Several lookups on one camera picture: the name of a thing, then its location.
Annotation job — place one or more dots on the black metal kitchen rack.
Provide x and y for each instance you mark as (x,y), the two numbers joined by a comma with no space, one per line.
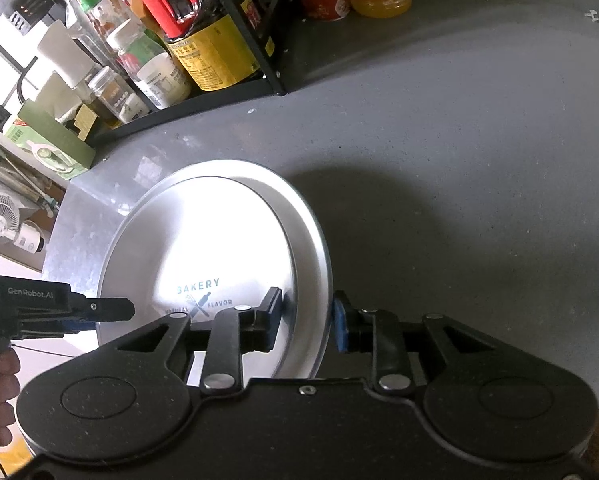
(255,22)

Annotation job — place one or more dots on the small spice jar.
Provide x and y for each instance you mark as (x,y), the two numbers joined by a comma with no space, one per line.
(112,89)

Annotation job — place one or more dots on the green box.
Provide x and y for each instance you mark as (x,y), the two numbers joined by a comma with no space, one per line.
(50,143)

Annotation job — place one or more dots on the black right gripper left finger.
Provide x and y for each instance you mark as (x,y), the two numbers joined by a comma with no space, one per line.
(237,332)

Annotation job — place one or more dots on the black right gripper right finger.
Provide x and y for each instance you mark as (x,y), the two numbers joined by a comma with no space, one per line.
(377,334)

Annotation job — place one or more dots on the dark soy sauce bottle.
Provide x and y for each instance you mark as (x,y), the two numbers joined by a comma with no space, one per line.
(205,40)

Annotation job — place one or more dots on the white labelled jar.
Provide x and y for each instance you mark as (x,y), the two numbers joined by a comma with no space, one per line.
(149,65)

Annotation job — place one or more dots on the large white plate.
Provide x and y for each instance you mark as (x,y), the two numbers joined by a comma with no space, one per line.
(218,235)

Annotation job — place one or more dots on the small white fan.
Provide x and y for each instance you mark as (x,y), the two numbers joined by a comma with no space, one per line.
(22,234)

